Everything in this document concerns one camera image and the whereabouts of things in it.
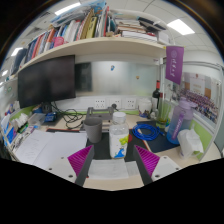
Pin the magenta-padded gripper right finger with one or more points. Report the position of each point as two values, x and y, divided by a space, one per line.
148 160

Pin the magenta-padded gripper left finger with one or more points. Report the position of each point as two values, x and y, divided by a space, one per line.
78 160

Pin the clear plastic water bottle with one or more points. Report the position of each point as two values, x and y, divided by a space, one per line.
119 140

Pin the large purple-blue water bottle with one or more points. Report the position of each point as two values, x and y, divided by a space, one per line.
178 123

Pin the navy mouse pad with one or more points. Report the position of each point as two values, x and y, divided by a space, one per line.
163 143

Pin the black desk mat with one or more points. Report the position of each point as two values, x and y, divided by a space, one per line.
103 150

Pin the open white paper notebook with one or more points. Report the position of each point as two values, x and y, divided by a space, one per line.
50 146

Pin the white paper sheet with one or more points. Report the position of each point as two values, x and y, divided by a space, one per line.
108 170

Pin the grey ribbed cup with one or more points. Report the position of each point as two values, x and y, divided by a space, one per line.
93 130

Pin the tall green glass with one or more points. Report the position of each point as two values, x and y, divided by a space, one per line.
163 115

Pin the small blue device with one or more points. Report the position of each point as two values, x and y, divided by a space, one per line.
50 117

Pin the white lidded jar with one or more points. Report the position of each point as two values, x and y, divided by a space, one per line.
145 106

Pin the dark wine bottle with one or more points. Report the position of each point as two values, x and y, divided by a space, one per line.
156 95

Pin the black computer monitor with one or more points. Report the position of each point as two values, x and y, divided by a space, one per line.
46 81

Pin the purple hanging banner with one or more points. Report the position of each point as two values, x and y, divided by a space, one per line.
174 63

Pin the rectangular ceiling light panel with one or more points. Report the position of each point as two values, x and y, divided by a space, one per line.
180 26

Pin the white wall power outlet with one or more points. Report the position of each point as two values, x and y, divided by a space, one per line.
99 103
116 103
130 103

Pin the group photo wall poster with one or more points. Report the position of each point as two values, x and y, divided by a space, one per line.
201 100

